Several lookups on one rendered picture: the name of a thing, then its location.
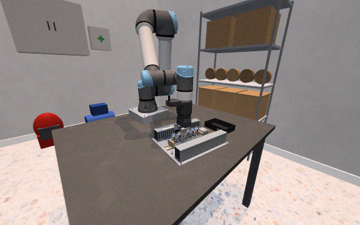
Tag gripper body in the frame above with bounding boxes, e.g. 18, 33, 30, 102
166, 91, 193, 128

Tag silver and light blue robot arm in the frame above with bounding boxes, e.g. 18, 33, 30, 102
136, 9, 194, 113

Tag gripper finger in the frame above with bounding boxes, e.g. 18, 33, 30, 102
181, 127, 190, 141
174, 123, 179, 133

